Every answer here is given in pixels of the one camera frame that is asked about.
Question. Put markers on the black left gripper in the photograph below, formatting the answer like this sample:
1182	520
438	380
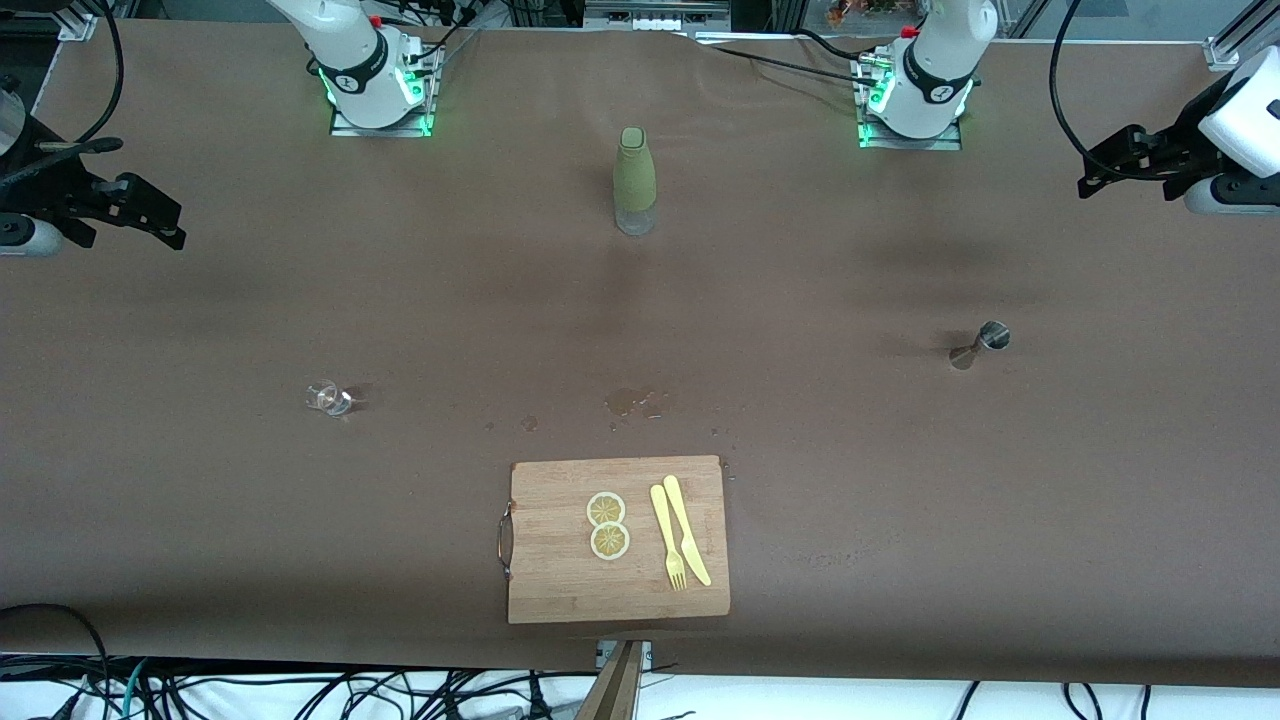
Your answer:
1183	146

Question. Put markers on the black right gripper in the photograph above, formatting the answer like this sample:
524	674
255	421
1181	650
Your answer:
40	190

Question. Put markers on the steel jigger measuring cup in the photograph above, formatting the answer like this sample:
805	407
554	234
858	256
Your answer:
993	336

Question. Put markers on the small clear glass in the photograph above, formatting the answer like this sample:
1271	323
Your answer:
328	398

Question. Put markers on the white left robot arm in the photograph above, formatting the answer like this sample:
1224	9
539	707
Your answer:
935	70

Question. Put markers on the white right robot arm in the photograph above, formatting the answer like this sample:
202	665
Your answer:
350	60

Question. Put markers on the brown table cover sheet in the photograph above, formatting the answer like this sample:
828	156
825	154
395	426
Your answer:
200	550

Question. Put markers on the green sleeved glass bottle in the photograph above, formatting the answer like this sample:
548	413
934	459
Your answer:
634	175

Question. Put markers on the grey power strip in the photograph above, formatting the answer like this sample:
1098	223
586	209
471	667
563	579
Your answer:
655	18

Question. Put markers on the yellow plastic knife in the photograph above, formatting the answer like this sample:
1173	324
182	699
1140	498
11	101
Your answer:
686	530

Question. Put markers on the lemon slice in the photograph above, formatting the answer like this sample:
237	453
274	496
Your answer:
606	509
610	542

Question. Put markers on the yellow plastic fork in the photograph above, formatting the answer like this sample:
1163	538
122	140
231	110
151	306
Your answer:
665	525

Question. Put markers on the wooden cutting board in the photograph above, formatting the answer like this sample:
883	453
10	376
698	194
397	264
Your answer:
560	580

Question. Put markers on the aluminium frame profile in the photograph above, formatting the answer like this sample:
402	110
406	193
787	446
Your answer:
1225	48
80	25

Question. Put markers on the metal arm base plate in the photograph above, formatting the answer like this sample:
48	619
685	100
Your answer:
428	118
880	142

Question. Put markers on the small metal bracket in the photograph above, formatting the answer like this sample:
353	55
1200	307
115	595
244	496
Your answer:
604	655

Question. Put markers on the wooden post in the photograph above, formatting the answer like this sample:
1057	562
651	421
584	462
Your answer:
615	690

